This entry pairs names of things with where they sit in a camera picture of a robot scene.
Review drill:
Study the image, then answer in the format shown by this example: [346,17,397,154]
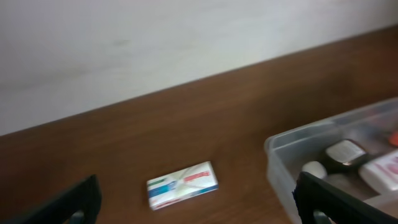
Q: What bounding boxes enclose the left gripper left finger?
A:
[3,175,102,224]

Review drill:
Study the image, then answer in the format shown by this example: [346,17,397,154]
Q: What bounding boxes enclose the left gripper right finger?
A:
[292,172,397,224]

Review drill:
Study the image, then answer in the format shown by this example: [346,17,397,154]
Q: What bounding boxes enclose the dark syrup bottle white cap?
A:
[300,138,379,180]

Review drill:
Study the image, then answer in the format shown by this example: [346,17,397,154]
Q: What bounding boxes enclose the clear white sanitizer bottle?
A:
[359,150,397,194]

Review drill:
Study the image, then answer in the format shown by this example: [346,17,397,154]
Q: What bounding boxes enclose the clear plastic container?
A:
[264,98,397,223]

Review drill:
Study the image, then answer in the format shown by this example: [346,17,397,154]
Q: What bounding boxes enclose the white Panadol medicine box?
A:
[147,161,218,210]

